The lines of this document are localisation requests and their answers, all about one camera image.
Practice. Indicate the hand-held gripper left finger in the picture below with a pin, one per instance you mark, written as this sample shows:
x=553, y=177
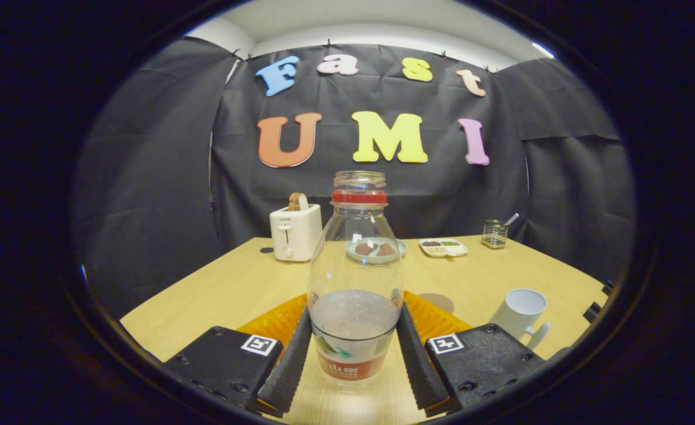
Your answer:
x=291, y=366

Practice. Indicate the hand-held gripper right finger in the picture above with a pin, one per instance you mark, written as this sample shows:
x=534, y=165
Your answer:
x=421, y=366

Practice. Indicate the round brown coaster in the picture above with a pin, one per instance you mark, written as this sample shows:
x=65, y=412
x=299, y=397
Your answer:
x=439, y=303

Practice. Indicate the clear juice bottle red label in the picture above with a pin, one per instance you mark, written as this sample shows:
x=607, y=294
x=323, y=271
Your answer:
x=354, y=330

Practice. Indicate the light blue cup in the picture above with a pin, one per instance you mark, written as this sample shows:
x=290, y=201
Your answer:
x=515, y=316

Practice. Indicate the wooden table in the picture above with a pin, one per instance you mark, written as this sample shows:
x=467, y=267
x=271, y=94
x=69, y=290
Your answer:
x=217, y=295

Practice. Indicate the white divided dish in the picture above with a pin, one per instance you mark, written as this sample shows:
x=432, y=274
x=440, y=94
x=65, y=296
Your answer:
x=443, y=249

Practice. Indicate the pale green plate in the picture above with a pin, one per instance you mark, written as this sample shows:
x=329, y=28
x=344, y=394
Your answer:
x=402, y=248

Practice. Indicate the brown meat piece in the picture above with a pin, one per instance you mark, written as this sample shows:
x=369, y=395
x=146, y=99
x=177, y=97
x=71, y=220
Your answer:
x=364, y=249
x=386, y=250

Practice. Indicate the white toaster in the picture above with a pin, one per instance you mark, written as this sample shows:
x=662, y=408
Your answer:
x=294, y=236

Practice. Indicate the bread slice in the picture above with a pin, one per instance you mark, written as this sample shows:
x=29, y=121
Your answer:
x=298, y=202

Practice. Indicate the black backdrop cloth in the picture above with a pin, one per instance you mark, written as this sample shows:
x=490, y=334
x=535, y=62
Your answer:
x=147, y=177

